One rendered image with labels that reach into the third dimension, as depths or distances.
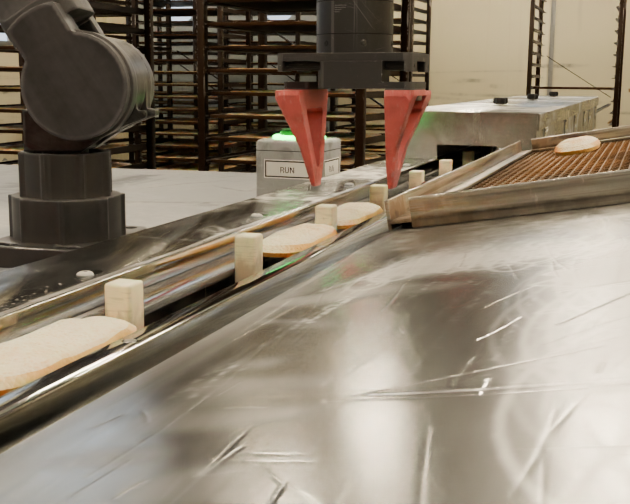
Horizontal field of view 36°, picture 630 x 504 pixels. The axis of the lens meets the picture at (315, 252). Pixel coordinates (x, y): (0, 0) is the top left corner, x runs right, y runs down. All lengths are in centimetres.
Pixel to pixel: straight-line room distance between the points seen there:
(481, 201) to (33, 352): 22
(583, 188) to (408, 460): 31
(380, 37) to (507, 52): 708
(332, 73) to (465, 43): 714
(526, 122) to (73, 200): 61
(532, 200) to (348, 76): 28
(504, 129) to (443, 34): 672
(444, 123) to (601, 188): 74
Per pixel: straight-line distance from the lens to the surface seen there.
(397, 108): 70
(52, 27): 72
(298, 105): 72
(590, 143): 84
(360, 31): 71
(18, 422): 31
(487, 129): 118
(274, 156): 98
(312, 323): 27
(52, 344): 37
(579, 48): 773
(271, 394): 21
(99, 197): 75
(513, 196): 46
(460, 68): 784
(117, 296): 43
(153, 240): 59
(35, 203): 74
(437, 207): 47
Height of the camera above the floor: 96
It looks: 10 degrees down
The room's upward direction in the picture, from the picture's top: 1 degrees clockwise
